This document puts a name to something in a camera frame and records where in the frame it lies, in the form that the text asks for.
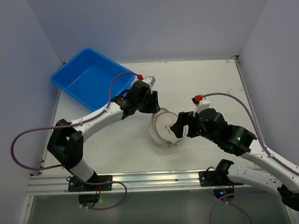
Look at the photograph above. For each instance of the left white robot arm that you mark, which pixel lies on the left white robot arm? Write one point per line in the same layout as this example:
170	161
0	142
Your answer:
67	139

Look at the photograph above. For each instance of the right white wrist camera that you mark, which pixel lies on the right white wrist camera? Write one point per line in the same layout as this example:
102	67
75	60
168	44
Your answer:
201	103

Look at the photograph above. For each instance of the blue plastic bin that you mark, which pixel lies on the blue plastic bin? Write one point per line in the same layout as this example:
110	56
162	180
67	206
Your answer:
89	77

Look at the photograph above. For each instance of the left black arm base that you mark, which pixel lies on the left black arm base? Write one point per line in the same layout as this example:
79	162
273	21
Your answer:
89	195

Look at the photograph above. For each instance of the aluminium mounting rail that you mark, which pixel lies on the aluminium mounting rail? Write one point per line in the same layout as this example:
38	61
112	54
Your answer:
135	182

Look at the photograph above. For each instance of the round beige mesh laundry bag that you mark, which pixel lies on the round beige mesh laundry bag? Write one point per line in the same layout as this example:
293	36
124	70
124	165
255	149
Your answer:
160	129

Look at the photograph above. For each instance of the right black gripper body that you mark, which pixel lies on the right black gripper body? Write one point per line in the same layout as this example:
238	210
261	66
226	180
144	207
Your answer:
185	123

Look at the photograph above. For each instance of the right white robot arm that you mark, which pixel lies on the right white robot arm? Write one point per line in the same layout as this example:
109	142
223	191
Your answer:
238	141

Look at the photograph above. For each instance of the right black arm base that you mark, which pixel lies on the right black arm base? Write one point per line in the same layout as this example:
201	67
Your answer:
218	177

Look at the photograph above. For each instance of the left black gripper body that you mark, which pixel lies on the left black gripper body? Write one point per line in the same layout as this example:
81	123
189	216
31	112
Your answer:
150	102

